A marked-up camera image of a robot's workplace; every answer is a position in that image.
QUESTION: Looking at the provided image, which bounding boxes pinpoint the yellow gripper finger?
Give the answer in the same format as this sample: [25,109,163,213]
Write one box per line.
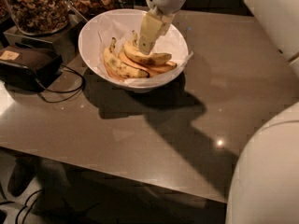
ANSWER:
[158,14,175,35]
[138,12,163,54]

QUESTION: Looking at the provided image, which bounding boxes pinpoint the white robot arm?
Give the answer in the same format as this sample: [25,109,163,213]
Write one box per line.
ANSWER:
[139,0,299,224]

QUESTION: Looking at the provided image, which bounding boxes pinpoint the middle orange banana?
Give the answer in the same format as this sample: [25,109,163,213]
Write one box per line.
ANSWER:
[118,51,177,77]

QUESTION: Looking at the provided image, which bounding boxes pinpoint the front spotted yellow banana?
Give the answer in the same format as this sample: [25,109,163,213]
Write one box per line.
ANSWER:
[103,37,150,78]

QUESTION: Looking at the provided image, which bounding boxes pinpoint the white bowl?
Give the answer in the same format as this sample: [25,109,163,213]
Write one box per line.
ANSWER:
[78,8,190,93]

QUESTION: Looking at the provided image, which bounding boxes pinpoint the metal jar stand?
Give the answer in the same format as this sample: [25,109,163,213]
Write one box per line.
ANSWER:
[4,14,84,63]

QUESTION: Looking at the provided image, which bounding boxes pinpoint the glass jar of nuts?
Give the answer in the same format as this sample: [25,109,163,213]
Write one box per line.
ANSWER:
[4,0,69,36]

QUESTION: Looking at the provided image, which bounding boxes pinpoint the black device with label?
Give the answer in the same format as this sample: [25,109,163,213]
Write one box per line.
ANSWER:
[0,46,63,92]

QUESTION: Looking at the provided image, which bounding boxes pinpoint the black cable on table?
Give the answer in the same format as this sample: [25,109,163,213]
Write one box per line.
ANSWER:
[36,63,87,105]

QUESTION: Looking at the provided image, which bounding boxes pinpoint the black floor cable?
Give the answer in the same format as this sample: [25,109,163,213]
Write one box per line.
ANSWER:
[0,184,76,224]

